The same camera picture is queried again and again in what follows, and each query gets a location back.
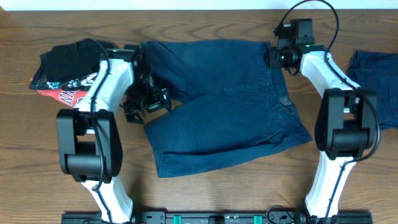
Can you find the folded black garment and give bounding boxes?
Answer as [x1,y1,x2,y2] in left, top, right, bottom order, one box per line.
[29,38,116,91]

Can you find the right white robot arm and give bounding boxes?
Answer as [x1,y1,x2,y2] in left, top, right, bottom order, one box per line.
[266,45,380,223]

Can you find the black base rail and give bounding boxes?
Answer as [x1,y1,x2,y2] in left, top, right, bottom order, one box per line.
[61,210,374,224]

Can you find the red printed shirt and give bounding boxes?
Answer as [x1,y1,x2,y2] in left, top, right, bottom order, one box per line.
[29,77,93,107]

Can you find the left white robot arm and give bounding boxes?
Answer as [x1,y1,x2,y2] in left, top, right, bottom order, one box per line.
[56,45,172,223]

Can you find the dark blue shorts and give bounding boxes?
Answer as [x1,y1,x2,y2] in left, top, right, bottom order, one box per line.
[141,40,311,178]

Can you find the folded navy garment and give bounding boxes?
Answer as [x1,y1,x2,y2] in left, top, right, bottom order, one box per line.
[346,51,397,129]

